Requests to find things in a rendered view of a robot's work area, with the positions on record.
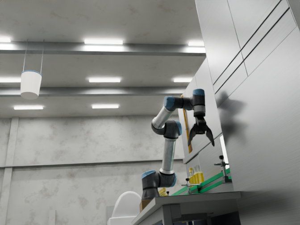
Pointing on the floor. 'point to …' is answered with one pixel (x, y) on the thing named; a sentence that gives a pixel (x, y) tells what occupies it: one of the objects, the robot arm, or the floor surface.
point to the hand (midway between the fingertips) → (201, 146)
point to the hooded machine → (125, 209)
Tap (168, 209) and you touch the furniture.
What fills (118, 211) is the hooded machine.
